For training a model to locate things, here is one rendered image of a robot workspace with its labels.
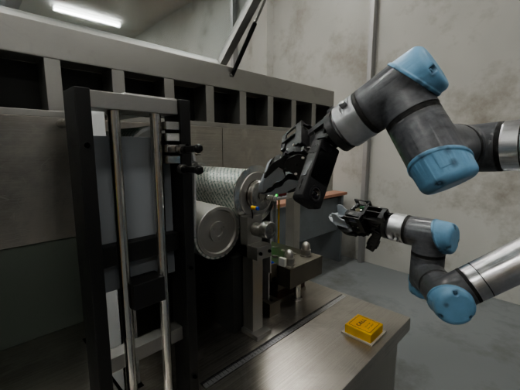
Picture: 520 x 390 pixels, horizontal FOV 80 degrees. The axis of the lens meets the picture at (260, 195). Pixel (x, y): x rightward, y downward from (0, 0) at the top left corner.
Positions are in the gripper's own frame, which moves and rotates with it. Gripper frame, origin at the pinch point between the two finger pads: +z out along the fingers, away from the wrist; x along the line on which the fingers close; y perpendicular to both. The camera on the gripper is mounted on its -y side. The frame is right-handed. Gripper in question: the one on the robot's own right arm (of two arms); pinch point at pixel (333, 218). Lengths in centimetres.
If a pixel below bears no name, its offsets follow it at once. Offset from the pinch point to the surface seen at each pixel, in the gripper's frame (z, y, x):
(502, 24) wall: 26, -66, -277
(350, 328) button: -19.1, -6.7, 27.2
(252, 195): -1.7, 30.3, 19.4
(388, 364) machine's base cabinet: -22.8, -26.5, 25.9
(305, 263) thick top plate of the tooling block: -1.0, 0.1, 18.1
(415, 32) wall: 97, -54, -280
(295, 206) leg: 57, -34, -26
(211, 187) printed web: 10.6, 33.7, 21.9
